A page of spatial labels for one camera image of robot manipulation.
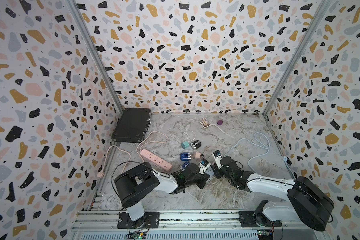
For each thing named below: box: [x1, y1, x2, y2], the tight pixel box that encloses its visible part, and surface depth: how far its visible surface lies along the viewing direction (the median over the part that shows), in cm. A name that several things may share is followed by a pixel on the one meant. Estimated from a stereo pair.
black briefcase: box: [111, 107, 152, 143], surface depth 111 cm
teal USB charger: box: [181, 141, 190, 149], surface depth 103 cm
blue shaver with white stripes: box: [180, 152, 192, 161], surface depth 97 cm
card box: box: [198, 117, 212, 129], surface depth 116 cm
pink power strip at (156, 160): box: [140, 149, 173, 172], surface depth 95 cm
